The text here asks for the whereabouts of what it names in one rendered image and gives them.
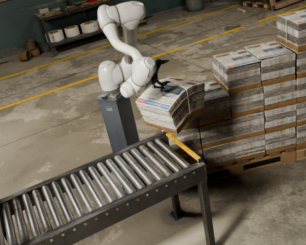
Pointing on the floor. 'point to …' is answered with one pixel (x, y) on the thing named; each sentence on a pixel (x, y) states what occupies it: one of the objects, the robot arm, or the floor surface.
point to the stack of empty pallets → (256, 3)
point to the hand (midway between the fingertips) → (167, 70)
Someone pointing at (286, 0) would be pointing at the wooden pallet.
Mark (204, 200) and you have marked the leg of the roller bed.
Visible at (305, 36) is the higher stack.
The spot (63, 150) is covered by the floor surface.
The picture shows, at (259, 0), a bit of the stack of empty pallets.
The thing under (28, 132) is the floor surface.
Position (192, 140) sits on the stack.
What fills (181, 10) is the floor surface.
